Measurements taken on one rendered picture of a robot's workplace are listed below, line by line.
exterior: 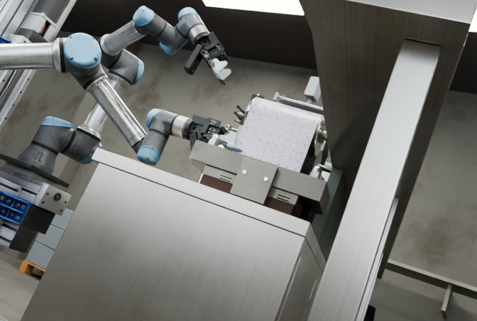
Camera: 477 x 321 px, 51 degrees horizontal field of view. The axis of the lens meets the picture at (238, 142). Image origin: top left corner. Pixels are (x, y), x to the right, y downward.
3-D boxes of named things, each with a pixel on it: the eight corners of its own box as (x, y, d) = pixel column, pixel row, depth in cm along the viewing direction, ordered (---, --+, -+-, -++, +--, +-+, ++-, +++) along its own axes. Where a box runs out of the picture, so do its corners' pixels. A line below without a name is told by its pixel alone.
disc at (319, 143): (315, 161, 171) (329, 123, 174) (316, 161, 170) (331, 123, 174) (311, 146, 157) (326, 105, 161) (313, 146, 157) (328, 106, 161)
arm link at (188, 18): (184, 24, 201) (198, 9, 198) (196, 43, 196) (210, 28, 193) (171, 18, 194) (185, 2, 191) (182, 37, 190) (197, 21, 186)
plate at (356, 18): (343, 265, 360) (356, 226, 368) (381, 279, 351) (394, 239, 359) (293, -10, 80) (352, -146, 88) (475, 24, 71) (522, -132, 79)
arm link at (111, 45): (90, 35, 223) (148, -3, 187) (111, 50, 229) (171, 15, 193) (80, 56, 218) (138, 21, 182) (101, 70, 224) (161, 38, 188)
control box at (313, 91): (304, 101, 237) (311, 83, 240) (317, 103, 234) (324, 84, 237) (300, 93, 232) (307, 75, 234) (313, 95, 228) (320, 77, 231)
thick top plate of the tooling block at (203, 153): (204, 175, 159) (211, 158, 160) (323, 215, 146) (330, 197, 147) (188, 158, 144) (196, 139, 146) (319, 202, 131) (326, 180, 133)
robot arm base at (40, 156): (8, 156, 203) (20, 135, 206) (35, 170, 216) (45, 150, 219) (33, 165, 196) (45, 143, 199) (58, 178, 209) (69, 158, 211)
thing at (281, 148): (225, 169, 162) (245, 119, 167) (292, 191, 155) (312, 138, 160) (224, 168, 162) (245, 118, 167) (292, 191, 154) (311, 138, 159)
